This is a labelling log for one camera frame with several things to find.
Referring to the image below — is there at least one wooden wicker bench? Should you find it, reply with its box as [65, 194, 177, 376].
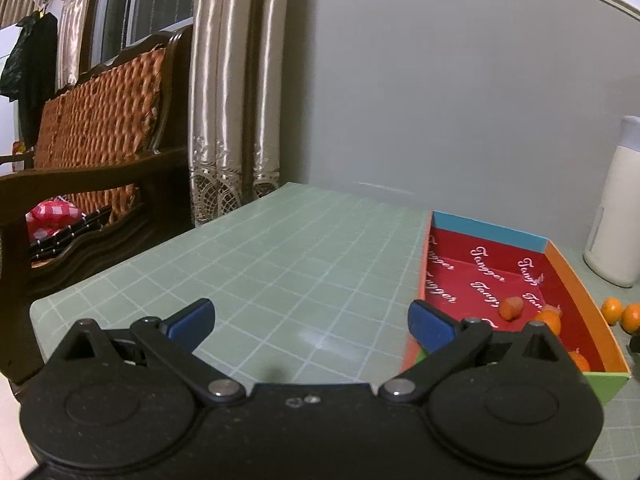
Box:
[0, 25, 197, 401]

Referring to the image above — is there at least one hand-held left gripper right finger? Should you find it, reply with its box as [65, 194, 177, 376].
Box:
[377, 300, 562, 406]

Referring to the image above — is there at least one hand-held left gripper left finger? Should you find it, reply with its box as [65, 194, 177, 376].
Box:
[60, 298, 247, 404]

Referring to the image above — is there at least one beige satin lace curtain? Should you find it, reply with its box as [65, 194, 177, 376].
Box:
[189, 0, 290, 227]
[56, 0, 105, 92]

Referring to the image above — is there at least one black striped cloth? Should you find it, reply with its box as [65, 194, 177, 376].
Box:
[30, 205, 114, 262]

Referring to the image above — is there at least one dark window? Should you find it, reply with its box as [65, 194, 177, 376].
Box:
[102, 0, 197, 52]

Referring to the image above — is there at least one small carrot piece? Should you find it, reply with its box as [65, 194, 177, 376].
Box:
[499, 296, 525, 322]

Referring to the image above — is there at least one dark hanging garment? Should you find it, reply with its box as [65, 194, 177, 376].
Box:
[0, 11, 59, 147]

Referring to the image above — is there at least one red checkered cloth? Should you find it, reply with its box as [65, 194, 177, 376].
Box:
[25, 197, 84, 242]

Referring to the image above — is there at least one green grid cutting mat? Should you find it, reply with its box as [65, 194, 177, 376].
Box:
[30, 182, 640, 480]

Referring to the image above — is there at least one white thermos jug grey lid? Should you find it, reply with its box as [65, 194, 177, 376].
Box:
[583, 116, 640, 289]

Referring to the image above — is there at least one colourful cardboard box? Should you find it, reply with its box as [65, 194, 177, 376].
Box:
[397, 210, 632, 408]

